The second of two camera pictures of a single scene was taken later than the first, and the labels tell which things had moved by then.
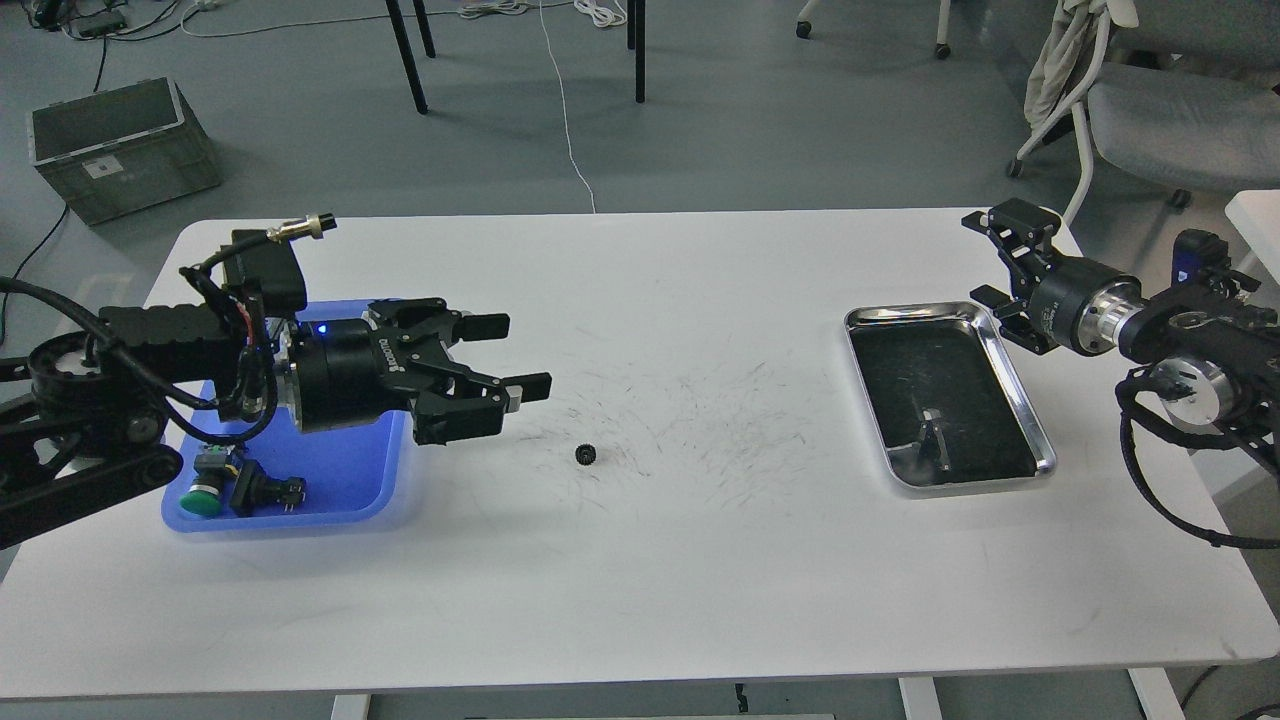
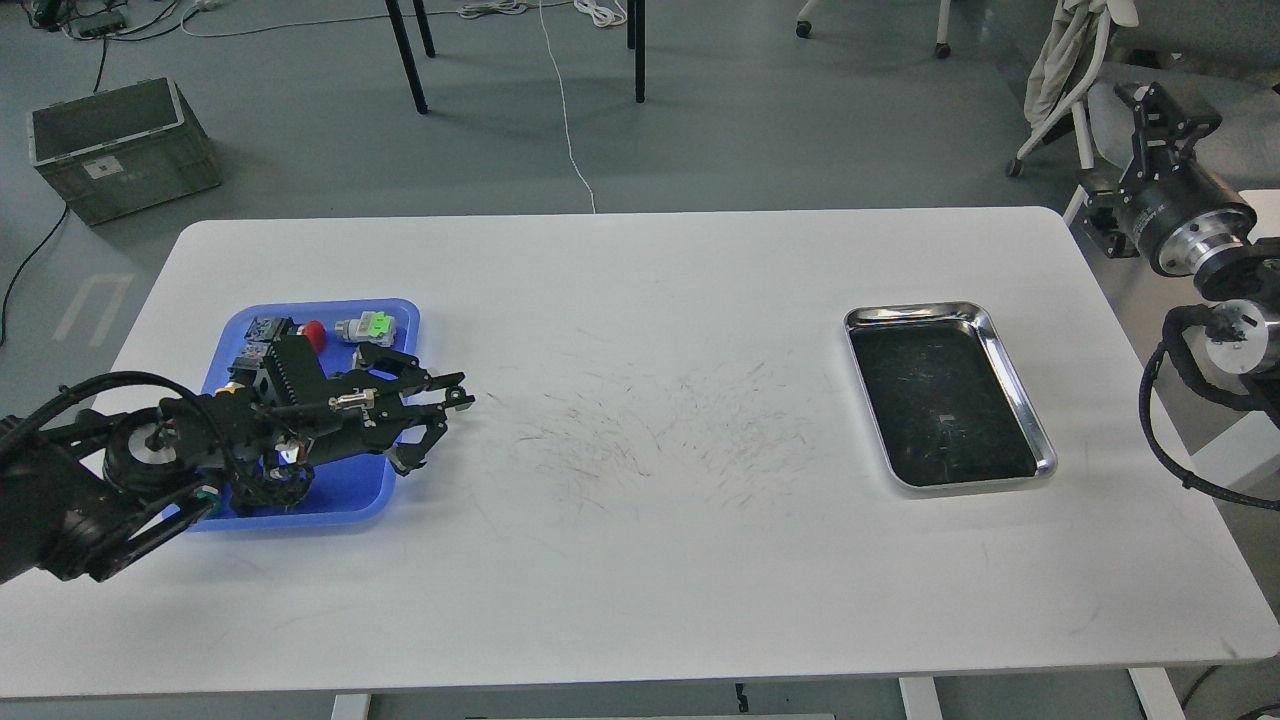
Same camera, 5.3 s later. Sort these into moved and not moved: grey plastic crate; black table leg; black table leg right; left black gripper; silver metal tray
Moved: left black gripper
Not moved: black table leg; silver metal tray; grey plastic crate; black table leg right
